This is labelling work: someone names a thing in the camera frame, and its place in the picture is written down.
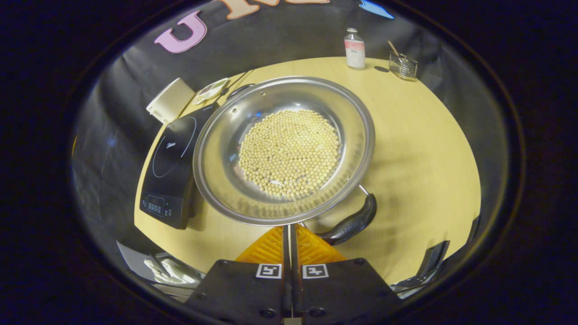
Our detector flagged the white kitchen appliance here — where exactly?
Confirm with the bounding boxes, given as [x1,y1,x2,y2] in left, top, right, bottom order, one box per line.
[146,78,196,125]

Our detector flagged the black power cable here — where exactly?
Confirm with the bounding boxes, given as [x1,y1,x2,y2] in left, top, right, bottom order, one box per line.
[225,69,254,91]

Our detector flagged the metal wire basket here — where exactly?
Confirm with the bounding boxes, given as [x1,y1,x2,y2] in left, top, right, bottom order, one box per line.
[388,53,419,81]

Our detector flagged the pile of soybeans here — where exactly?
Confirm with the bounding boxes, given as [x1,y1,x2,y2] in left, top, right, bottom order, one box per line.
[238,109,341,200]

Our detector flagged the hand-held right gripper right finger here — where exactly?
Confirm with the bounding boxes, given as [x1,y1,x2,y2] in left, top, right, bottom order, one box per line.
[291,223,402,325]

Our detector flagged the black induction cooktop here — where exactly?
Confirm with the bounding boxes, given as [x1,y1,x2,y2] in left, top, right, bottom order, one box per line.
[139,103,220,230]

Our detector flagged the clear bottle with pink label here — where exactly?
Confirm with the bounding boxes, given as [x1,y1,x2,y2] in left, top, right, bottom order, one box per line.
[344,28,365,69]

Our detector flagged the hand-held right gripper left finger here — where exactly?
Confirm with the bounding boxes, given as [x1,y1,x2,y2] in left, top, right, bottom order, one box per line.
[185,224,292,325]

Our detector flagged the white divided dish of beans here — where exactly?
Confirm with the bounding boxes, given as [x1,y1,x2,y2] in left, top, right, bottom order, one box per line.
[193,78,229,105]

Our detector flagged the steel pot with black handles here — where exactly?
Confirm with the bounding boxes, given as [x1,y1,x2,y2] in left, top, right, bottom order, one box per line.
[193,76,378,246]

